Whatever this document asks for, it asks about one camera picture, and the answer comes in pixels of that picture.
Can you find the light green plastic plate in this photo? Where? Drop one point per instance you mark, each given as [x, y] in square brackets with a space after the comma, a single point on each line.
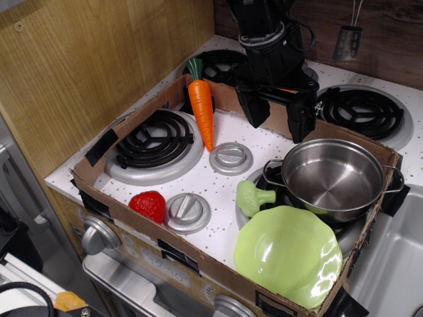
[291, 253]

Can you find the black back left burner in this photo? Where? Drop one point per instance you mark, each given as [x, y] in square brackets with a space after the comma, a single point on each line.
[217, 64]

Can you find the green toy broccoli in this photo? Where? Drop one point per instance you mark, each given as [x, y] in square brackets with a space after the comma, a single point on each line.
[249, 198]

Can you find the hanging metal grater utensil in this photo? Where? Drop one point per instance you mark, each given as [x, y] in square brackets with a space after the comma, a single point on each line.
[349, 37]

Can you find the stainless steel pot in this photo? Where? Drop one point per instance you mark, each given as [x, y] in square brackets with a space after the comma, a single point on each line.
[337, 180]

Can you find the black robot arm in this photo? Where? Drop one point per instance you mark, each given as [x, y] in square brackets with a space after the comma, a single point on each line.
[269, 21]

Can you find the silver oven front knob left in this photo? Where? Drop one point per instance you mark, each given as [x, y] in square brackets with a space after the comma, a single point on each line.
[98, 237]

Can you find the brown cardboard fence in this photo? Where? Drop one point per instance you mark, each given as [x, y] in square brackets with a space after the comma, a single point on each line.
[232, 223]

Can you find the orange sponge piece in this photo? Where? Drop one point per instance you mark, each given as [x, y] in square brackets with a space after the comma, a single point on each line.
[67, 301]

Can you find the grey toy sink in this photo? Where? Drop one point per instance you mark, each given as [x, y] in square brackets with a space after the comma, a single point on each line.
[387, 277]

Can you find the black back right burner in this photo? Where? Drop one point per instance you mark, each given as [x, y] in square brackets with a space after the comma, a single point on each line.
[369, 111]

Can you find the black front left burner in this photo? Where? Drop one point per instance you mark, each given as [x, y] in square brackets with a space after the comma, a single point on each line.
[163, 148]

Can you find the red toy strawberry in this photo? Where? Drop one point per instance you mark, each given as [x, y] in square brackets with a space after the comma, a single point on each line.
[149, 204]

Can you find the silver stove knob upper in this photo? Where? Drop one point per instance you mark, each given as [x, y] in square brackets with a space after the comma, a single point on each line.
[231, 159]

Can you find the silver oven door handle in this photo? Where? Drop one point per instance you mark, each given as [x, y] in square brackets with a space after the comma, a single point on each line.
[133, 291]

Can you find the silver oven knob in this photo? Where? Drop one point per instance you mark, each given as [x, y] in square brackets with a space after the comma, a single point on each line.
[98, 237]
[226, 306]

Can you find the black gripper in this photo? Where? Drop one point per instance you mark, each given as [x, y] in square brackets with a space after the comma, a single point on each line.
[277, 68]

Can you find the orange plastic toy carrot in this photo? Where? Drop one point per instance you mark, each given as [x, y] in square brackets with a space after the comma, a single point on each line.
[200, 96]

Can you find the silver stove knob lower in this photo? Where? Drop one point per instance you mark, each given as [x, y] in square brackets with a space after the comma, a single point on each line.
[187, 213]

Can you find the silver oven front knob right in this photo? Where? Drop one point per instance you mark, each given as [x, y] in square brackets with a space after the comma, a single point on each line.
[226, 306]

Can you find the silver stove knob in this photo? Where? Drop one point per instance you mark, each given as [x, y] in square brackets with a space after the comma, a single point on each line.
[187, 213]
[231, 159]

